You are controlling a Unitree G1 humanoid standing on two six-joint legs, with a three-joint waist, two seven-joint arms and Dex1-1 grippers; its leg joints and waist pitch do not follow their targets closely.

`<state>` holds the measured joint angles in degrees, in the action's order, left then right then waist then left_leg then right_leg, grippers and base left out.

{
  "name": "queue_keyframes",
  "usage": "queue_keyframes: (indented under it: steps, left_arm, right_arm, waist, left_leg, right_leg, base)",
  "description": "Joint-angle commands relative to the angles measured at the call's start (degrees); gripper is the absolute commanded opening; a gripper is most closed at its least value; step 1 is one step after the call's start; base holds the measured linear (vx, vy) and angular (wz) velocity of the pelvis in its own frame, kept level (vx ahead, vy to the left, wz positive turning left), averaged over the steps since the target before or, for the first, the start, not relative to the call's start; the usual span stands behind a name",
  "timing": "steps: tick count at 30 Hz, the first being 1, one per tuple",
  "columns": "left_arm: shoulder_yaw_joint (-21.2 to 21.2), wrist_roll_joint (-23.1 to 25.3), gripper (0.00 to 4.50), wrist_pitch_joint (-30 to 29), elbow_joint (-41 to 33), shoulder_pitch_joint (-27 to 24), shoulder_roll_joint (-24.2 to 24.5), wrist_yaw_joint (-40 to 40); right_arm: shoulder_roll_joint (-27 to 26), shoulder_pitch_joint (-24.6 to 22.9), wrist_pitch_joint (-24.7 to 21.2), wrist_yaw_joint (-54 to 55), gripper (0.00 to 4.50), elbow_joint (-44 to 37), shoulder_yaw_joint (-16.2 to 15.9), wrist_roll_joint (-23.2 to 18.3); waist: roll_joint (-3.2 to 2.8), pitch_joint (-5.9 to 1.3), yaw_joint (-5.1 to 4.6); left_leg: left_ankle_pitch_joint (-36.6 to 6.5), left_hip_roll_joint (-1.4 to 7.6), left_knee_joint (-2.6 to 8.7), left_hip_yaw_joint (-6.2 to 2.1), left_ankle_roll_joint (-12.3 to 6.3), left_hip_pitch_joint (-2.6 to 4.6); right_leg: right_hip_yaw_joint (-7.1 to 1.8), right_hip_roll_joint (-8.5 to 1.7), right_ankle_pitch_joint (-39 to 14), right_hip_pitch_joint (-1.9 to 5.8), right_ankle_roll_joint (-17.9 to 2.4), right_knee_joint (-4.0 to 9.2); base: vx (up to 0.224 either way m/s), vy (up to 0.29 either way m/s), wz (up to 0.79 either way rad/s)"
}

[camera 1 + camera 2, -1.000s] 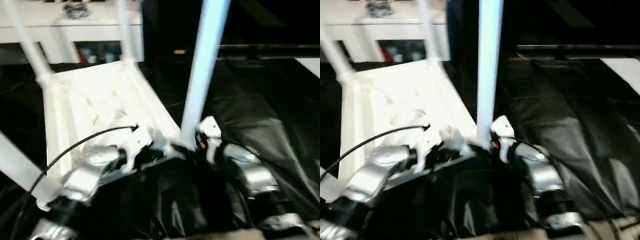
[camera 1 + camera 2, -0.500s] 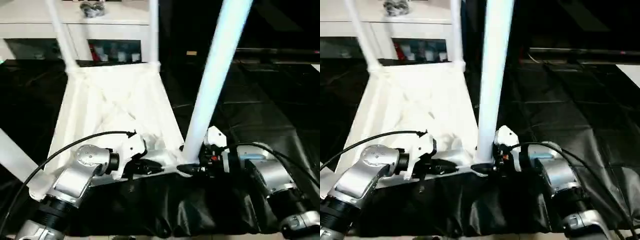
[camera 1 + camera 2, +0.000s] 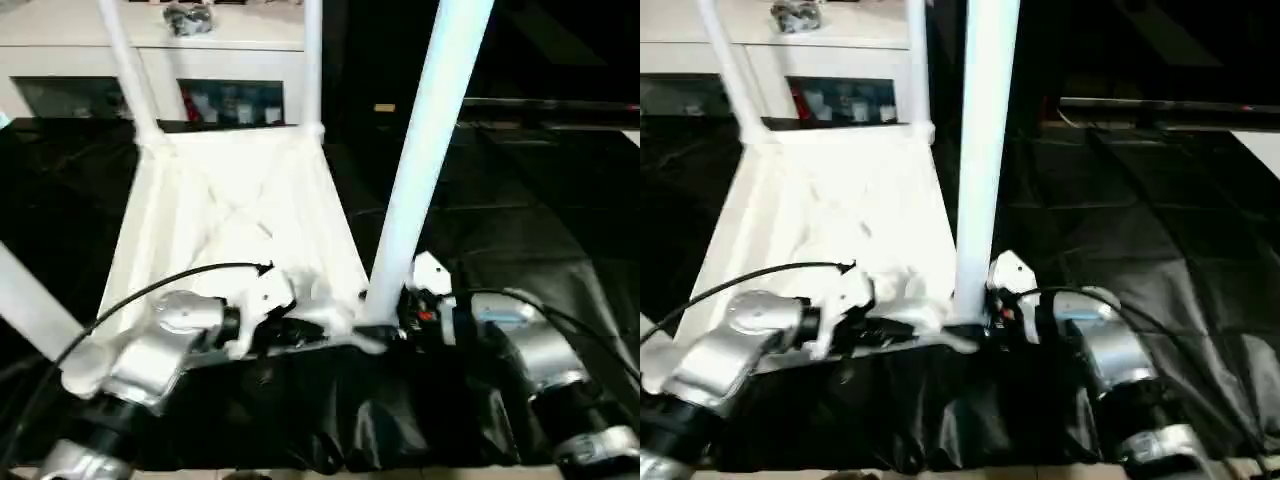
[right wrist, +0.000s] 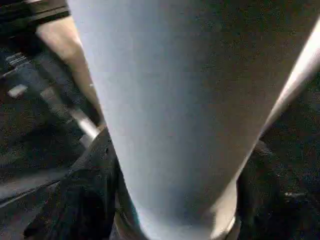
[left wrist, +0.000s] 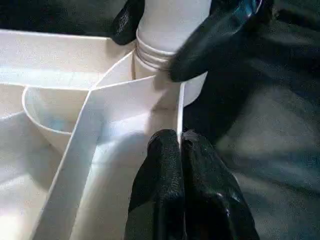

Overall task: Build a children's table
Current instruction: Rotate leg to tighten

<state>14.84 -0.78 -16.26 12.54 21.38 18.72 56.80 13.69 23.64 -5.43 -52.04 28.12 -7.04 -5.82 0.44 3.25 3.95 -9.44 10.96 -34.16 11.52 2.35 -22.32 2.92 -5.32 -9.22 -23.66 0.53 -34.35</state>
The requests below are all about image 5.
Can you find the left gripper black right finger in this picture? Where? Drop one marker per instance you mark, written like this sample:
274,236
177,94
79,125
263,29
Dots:
215,200

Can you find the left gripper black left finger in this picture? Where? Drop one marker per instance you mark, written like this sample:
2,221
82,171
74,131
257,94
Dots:
160,190

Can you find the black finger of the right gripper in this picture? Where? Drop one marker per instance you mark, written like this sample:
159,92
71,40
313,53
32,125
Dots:
127,25
212,42

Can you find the white plastic table leg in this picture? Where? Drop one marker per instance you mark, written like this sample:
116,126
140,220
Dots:
170,25

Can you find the white plastic table top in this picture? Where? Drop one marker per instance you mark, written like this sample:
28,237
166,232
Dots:
62,112

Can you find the black mat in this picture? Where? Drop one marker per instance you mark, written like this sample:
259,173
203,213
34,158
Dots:
275,125

